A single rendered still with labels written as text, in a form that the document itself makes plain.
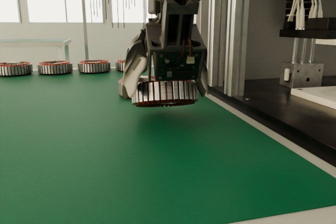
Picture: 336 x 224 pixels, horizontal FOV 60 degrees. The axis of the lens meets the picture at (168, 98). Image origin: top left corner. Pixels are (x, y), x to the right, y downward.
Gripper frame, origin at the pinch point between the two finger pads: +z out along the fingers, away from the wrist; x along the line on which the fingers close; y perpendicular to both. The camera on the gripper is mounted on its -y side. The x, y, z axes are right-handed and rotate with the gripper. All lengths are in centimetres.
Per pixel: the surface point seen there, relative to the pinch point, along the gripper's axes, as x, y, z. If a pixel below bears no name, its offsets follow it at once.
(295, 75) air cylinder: 30.5, -8.9, 4.5
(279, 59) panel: 33.8, -21.5, 9.3
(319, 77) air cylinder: 36.7, -9.1, 5.3
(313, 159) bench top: 15.6, 18.8, -5.4
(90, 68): -18, -44, 28
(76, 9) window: -104, -570, 267
